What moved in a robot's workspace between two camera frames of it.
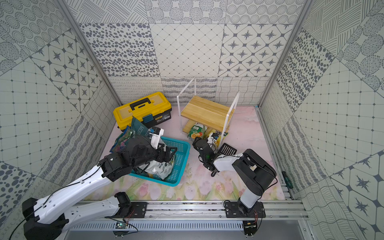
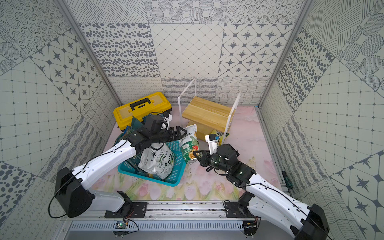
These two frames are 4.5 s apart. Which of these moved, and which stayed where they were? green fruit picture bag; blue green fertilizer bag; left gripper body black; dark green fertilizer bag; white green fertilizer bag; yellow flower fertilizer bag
Moved: left gripper body black; green fruit picture bag
Stayed: yellow flower fertilizer bag; dark green fertilizer bag; blue green fertilizer bag; white green fertilizer bag
